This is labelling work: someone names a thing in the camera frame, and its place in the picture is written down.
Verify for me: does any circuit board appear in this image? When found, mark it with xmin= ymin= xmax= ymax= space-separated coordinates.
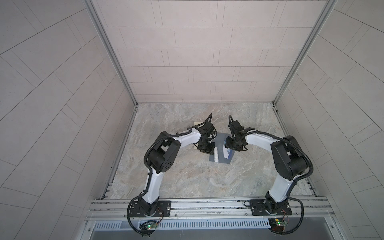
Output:
xmin=269 ymin=218 xmax=289 ymax=233
xmin=140 ymin=221 xmax=159 ymax=231

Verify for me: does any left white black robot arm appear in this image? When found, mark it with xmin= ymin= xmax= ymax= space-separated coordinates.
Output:
xmin=127 ymin=114 xmax=217 ymax=219

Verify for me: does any left circuit board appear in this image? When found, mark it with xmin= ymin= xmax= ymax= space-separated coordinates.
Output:
xmin=140 ymin=221 xmax=159 ymax=231

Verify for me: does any right black base cable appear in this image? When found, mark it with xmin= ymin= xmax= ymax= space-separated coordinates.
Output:
xmin=268 ymin=196 xmax=305 ymax=235

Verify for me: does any right circuit board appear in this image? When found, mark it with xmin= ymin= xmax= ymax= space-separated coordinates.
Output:
xmin=269 ymin=218 xmax=289 ymax=233

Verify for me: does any grey envelope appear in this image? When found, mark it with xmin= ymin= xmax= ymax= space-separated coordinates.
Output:
xmin=209 ymin=133 xmax=233 ymax=164

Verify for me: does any left black base cable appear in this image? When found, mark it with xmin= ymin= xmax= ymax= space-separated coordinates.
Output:
xmin=125 ymin=191 xmax=151 ymax=237

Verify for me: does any white glue stick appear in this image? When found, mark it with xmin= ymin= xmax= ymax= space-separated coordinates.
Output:
xmin=214 ymin=147 xmax=219 ymax=163

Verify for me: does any aluminium mounting rail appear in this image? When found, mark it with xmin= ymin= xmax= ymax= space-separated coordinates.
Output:
xmin=86 ymin=196 xmax=335 ymax=221

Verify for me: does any blue floral card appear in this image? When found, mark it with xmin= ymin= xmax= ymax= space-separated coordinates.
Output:
xmin=223 ymin=144 xmax=234 ymax=161

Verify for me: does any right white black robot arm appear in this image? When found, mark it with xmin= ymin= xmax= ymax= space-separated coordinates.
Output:
xmin=226 ymin=115 xmax=313 ymax=215

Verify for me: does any black base cable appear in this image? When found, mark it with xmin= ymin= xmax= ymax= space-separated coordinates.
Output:
xmin=125 ymin=191 xmax=151 ymax=237
xmin=268 ymin=196 xmax=305 ymax=235

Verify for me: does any yellow paper envelope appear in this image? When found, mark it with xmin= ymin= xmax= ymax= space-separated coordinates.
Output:
xmin=194 ymin=121 xmax=206 ymax=127

